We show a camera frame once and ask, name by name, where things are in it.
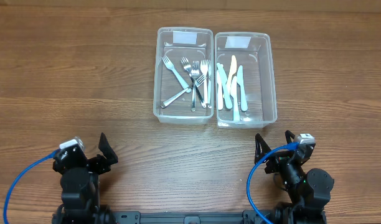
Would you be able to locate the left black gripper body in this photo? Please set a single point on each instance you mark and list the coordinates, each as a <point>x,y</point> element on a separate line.
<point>93,163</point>

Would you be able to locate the light blue plastic fork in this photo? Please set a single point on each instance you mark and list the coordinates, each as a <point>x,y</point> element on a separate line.
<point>170,66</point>

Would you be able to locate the left clear plastic container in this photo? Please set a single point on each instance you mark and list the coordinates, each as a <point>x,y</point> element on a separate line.
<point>194,44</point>

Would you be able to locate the thin curved metal fork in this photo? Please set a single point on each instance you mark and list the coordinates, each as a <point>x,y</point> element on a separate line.
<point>187,67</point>

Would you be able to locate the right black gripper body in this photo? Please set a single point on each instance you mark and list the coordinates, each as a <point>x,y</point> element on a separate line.
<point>279,158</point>

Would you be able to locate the broad metal fork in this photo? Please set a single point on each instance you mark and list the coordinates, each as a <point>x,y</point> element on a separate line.
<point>166,103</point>

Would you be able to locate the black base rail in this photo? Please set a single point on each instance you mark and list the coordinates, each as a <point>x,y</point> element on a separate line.
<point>136,217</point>

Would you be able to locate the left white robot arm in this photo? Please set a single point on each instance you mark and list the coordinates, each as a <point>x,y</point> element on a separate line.
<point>80,182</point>

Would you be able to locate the white plastic fork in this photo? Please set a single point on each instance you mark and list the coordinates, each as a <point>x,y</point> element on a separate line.
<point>204,68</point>

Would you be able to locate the clear plastic container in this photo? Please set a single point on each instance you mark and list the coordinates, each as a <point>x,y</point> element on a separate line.
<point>253,51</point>
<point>194,44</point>

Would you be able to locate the pale blue plastic knife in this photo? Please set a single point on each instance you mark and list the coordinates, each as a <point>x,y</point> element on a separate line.
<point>240,81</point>

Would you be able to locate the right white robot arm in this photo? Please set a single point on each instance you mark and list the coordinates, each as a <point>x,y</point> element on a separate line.
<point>309,192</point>

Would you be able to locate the right clear plastic container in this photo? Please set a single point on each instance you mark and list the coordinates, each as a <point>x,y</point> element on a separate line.
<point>253,51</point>

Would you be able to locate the light blue serrated knife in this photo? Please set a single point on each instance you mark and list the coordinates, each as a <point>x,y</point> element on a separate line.
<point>233,94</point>

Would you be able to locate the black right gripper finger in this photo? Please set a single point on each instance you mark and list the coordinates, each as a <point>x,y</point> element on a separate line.
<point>289,136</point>
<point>261,148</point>

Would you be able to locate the cream white plastic knife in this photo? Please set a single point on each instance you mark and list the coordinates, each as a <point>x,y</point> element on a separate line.
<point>219,92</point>

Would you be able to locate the yellow plastic knife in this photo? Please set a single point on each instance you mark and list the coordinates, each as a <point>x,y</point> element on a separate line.
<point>232,71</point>

